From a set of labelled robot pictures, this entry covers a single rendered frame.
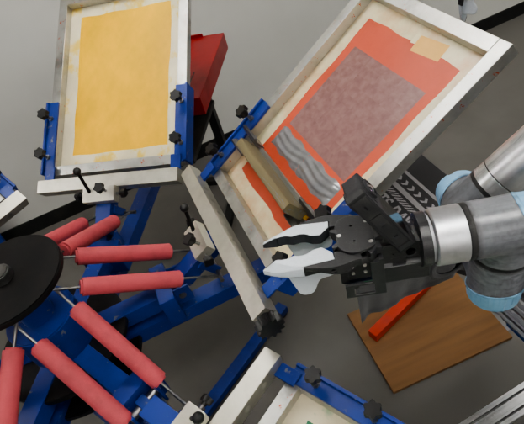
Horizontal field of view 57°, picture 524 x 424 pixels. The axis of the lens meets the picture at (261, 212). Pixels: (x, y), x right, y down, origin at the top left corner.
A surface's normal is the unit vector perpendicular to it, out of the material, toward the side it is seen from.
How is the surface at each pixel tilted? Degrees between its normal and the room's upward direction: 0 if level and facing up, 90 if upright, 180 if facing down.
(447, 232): 36
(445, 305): 0
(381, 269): 82
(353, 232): 8
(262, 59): 90
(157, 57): 32
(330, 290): 0
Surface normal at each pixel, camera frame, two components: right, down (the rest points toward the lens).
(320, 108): -0.66, -0.36
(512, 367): -0.22, -0.69
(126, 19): -0.26, -0.20
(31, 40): 0.38, 0.59
